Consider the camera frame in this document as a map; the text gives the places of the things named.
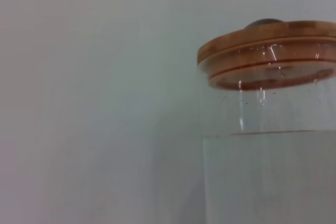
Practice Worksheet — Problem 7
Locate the round bamboo jar lid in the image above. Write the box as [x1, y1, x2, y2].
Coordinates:
[196, 20, 336, 92]

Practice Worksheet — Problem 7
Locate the glass water dispenser jar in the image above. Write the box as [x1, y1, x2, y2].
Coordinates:
[196, 20, 336, 224]

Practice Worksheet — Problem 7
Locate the grey metal lid handle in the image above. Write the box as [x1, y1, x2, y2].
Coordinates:
[244, 18, 283, 30]

